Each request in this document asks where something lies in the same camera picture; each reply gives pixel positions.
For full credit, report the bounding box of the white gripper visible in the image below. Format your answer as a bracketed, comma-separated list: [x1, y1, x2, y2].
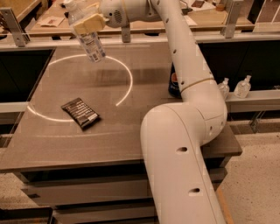
[73, 0, 129, 35]

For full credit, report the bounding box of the clear plastic water bottle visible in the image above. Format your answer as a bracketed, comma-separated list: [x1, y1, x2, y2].
[63, 0, 106, 62]

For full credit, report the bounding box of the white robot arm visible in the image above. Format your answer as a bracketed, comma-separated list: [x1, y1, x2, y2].
[82, 0, 228, 224]

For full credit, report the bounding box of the small clear sanitizer bottle left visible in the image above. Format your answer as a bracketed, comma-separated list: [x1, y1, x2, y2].
[218, 78, 229, 99]

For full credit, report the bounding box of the small clear sanitizer bottle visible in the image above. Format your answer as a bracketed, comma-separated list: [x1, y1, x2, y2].
[218, 78, 229, 99]
[234, 75, 251, 98]

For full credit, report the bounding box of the small clear sanitizer bottle right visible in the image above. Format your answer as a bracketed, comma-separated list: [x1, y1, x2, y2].
[234, 75, 251, 98]

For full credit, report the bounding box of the paper envelope on back table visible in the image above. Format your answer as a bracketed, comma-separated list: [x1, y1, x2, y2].
[39, 16, 64, 27]

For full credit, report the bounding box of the black snack bar wrapper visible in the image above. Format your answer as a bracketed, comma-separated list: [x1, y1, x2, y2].
[61, 98, 100, 130]

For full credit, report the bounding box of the brown wallet on paper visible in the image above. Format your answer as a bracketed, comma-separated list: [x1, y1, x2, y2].
[192, 0, 204, 8]

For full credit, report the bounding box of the blue Pepsi can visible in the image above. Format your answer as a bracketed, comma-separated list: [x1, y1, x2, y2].
[168, 65, 181, 98]

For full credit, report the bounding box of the middle metal bracket post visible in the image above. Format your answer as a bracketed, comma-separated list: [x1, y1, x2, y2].
[121, 24, 131, 43]

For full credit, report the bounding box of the metal bracket post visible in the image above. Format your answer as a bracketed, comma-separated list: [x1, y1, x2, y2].
[121, 24, 131, 43]
[0, 7, 30, 47]
[220, 0, 243, 39]

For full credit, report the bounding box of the left metal bracket post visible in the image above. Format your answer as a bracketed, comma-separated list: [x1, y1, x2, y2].
[0, 7, 30, 47]

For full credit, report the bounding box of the black power adapter with cable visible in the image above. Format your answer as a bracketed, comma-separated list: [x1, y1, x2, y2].
[179, 0, 192, 15]

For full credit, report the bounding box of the right metal bracket post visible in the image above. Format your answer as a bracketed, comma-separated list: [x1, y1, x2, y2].
[220, 0, 243, 39]

